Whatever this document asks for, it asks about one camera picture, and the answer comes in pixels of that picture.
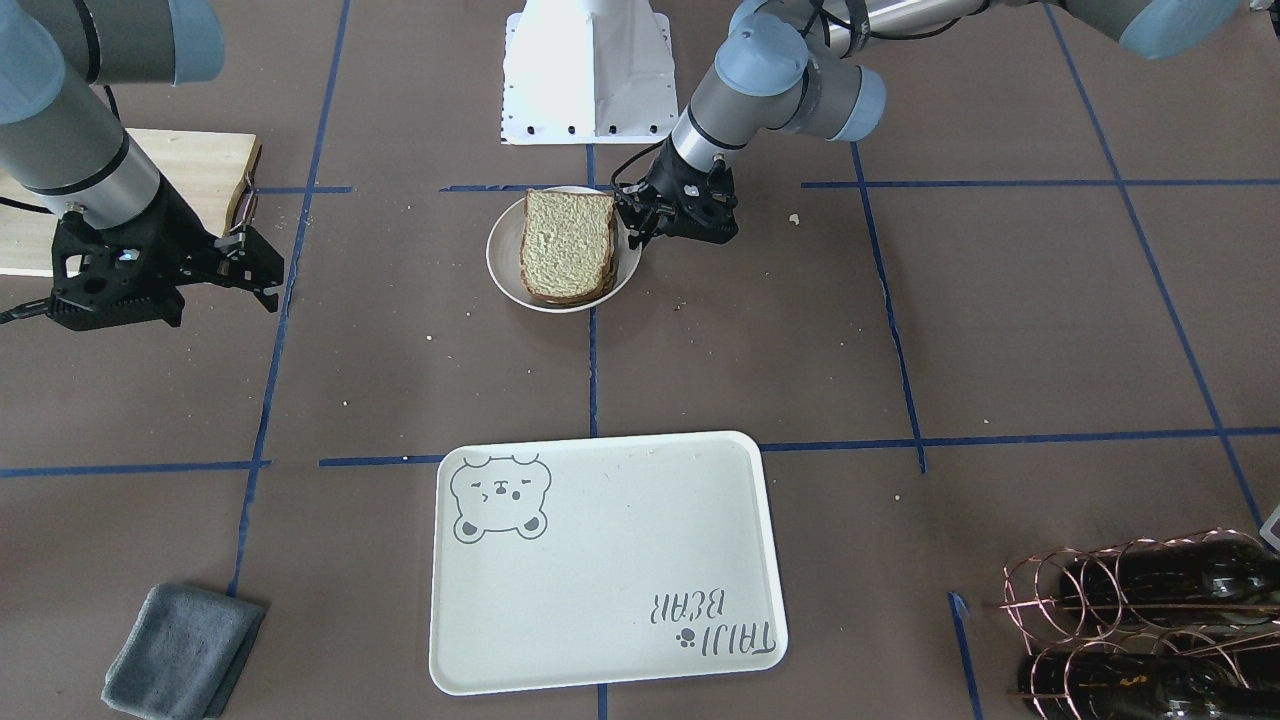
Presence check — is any wooden cutting board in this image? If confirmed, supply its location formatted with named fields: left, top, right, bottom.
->
left=1, top=128, right=261, bottom=278

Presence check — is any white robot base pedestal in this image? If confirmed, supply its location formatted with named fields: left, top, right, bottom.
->
left=500, top=1, right=678, bottom=146

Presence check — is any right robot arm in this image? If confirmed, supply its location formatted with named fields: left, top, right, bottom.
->
left=1, top=1, right=284, bottom=331

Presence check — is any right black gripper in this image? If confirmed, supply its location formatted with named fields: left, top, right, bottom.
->
left=45, top=184, right=284, bottom=331

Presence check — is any dark green wine bottle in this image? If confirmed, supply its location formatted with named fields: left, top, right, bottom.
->
left=1059, top=534, right=1279, bottom=628

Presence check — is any bread slice under egg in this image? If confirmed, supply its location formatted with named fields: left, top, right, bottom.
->
left=522, top=272, right=617, bottom=307

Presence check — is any bread slice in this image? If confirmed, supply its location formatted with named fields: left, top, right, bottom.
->
left=522, top=272, right=617, bottom=307
left=520, top=190, right=614, bottom=295

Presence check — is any white round plate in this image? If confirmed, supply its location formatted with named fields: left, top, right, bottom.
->
left=486, top=186, right=643, bottom=314

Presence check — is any folded grey cloth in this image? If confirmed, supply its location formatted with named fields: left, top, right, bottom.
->
left=100, top=583, right=266, bottom=719

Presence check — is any cream bear serving tray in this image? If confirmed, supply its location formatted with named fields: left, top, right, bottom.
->
left=428, top=430, right=788, bottom=696

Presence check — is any copper wire bottle rack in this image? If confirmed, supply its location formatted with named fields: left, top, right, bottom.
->
left=1000, top=529, right=1279, bottom=719

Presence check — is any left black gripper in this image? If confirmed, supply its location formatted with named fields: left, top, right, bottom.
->
left=612, top=138, right=739, bottom=251

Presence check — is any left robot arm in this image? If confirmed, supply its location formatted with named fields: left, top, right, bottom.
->
left=611, top=1, right=989, bottom=249

